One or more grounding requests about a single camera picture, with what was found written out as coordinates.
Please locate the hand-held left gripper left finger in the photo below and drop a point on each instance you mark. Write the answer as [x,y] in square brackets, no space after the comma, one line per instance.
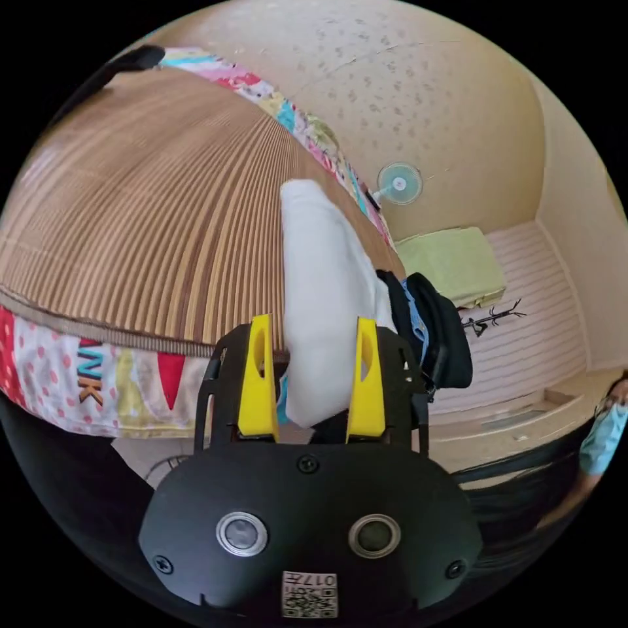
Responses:
[256,387]

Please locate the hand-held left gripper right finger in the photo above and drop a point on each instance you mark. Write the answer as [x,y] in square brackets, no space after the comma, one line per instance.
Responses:
[369,392]

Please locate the black coat stand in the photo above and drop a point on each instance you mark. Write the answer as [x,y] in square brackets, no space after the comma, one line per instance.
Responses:
[490,320]

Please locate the white and blue fan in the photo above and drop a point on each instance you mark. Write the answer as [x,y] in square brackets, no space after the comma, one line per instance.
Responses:
[401,184]

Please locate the green curtain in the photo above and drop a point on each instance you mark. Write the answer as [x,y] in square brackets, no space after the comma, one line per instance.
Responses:
[454,265]

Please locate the person's body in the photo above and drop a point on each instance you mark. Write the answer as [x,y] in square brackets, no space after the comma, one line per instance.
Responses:
[602,441]

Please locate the pile of clothes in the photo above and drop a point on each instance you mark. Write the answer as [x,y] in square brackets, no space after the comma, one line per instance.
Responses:
[436,333]

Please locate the bed with woven mat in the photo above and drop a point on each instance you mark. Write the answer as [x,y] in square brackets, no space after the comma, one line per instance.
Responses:
[147,221]

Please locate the white long sleeve shirt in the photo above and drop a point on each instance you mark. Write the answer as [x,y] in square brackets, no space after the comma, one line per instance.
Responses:
[321,294]

